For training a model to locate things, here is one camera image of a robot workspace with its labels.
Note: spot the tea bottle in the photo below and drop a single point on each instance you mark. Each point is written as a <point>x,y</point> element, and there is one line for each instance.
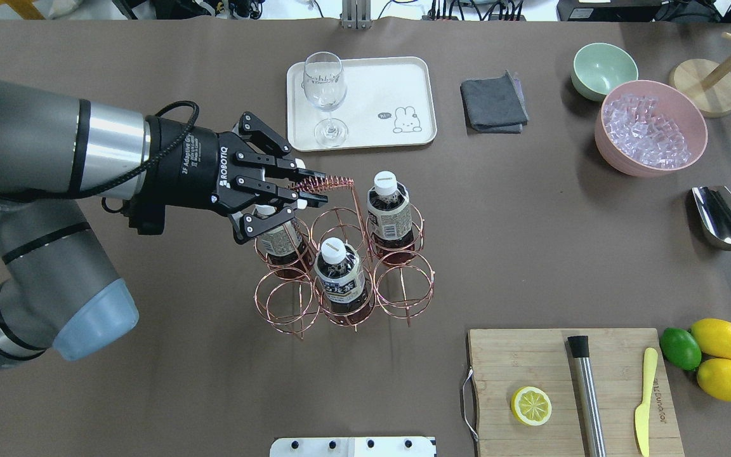
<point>346,287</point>
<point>390,219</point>
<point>286,247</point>

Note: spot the yellow lemon upper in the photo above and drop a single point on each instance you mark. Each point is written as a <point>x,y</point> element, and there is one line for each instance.
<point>713,337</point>

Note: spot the green bowl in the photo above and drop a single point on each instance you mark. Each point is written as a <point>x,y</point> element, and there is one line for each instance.
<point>598,68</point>

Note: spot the yellow lemon lower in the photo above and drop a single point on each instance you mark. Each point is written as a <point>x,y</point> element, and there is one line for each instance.
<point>714,377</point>

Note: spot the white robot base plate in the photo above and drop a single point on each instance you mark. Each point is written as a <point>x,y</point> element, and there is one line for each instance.
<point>354,446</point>

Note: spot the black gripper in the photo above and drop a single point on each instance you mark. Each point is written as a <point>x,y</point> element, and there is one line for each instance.
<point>189,166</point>

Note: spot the grey folded cloth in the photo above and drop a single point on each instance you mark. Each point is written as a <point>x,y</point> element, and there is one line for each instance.
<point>495,105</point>

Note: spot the lemon half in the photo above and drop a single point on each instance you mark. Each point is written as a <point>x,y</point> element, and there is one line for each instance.
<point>531,406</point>

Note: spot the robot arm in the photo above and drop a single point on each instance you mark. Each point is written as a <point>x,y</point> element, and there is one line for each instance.
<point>63,292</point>

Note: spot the yellow plastic knife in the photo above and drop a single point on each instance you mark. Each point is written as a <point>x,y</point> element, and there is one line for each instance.
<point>641,417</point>

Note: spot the white rabbit tray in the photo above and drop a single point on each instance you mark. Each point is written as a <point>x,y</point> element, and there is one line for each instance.
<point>389,103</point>

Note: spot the wooden cutting board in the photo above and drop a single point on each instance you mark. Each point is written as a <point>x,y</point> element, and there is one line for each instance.
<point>503,360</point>

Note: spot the wine glass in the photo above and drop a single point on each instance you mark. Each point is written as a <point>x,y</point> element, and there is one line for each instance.
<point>325,88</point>

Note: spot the tea bottle front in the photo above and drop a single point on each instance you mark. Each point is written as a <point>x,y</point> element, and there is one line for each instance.
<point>346,287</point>

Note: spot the pink bowl with ice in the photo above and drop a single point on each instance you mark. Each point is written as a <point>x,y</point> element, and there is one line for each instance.
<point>647,129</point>

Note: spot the steel muddler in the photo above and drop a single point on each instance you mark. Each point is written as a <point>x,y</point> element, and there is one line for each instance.
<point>579,347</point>

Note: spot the yellow lemon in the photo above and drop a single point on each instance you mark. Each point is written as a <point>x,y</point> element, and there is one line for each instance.
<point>714,377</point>
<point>713,337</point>

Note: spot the green lime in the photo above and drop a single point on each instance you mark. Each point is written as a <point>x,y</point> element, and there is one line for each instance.
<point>680,348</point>

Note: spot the steel ice scoop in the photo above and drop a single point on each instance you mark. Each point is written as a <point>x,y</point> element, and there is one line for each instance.
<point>714,207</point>

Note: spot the copper wire bottle basket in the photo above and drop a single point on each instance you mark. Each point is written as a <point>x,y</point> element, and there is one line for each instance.
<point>403,290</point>

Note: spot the wooden cup stand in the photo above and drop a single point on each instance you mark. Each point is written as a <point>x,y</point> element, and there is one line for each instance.
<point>707,83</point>

